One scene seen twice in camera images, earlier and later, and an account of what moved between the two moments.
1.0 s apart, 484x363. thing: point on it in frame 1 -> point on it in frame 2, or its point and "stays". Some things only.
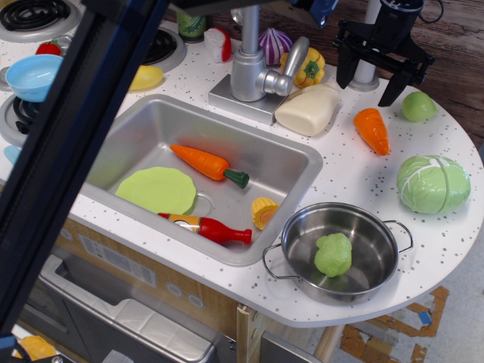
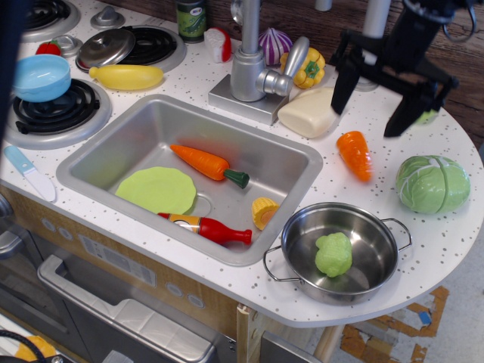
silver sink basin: (223, 184) stays
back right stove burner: (166, 51) stays
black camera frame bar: (107, 41) -> (15, 17)
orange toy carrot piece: (370, 125) -> (354, 149)
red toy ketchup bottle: (210, 229) stays
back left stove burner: (37, 20) stays
